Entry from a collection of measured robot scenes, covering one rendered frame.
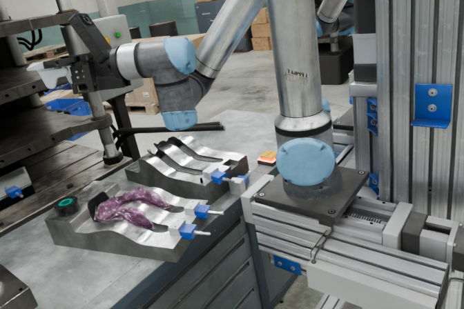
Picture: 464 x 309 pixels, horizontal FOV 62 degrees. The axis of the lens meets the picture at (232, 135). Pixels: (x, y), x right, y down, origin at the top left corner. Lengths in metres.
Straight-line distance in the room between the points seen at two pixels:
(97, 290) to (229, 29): 0.83
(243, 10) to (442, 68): 0.44
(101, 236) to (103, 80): 0.63
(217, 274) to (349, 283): 0.79
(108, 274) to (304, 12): 0.95
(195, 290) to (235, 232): 0.27
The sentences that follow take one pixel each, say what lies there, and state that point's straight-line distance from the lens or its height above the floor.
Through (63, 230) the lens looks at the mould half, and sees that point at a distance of 1.46.
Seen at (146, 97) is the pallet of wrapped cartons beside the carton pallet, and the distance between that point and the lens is 5.45.
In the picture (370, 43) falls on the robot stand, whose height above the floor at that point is 1.35.
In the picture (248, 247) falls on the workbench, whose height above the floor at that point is 0.49.
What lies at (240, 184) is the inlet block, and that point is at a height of 0.85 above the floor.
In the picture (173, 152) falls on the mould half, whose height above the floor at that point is 0.92.
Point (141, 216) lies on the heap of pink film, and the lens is 1.33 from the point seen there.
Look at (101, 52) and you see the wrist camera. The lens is 0.86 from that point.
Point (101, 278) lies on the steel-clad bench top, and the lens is 1.30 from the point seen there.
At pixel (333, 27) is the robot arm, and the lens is 1.55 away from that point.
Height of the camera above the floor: 1.57
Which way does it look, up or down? 22 degrees down
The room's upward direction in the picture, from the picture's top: 10 degrees counter-clockwise
